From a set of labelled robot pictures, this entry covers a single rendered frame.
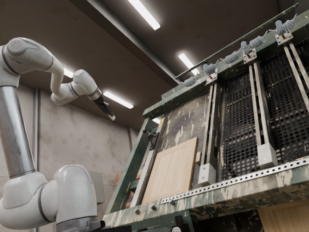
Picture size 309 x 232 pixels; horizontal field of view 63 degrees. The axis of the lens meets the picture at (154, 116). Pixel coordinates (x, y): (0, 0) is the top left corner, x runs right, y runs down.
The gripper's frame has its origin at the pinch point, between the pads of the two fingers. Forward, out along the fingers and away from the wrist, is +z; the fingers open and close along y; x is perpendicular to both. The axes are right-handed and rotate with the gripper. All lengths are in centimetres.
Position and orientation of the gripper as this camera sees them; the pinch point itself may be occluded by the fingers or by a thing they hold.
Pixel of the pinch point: (111, 116)
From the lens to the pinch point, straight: 185.3
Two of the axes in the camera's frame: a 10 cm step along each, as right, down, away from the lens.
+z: 4.0, 6.5, 6.4
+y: -8.0, -0.9, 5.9
